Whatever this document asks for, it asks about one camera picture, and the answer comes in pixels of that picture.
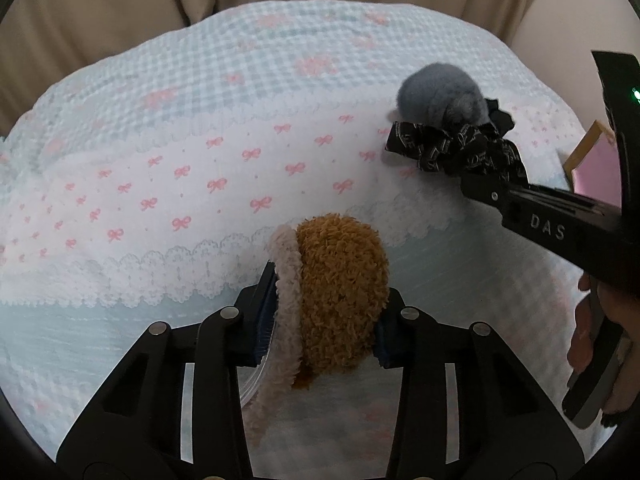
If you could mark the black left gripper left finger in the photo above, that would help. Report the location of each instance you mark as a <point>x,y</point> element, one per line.
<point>235,336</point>

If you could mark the brown plush toy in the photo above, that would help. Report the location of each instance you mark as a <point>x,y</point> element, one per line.
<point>330,287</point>

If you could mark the grey fluffy pompom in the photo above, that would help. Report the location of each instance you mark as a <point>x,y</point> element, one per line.
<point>440,95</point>

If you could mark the black printed scrunchie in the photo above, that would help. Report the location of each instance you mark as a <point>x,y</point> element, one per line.
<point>481,152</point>

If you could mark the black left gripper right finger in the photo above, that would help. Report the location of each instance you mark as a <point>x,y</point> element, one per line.
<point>402,339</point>

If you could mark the pink patterned cardboard box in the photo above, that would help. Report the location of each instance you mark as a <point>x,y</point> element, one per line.
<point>593,168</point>

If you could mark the person's right hand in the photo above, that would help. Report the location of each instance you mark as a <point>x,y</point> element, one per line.
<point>622,309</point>

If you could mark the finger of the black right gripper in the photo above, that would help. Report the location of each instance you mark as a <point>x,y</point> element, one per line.
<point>496,193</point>

